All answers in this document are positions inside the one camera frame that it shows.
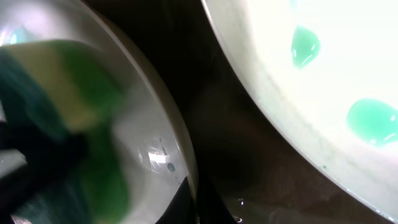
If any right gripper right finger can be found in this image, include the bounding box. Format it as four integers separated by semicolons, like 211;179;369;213
197;179;236;224

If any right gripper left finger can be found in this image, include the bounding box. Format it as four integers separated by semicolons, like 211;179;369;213
155;178;197;224

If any white plate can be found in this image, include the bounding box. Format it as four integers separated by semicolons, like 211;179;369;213
202;0;397;222

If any green yellow sponge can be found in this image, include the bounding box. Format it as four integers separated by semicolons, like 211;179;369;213
1;40;129;223

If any pale blue plate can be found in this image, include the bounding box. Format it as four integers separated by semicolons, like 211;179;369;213
1;1;197;223

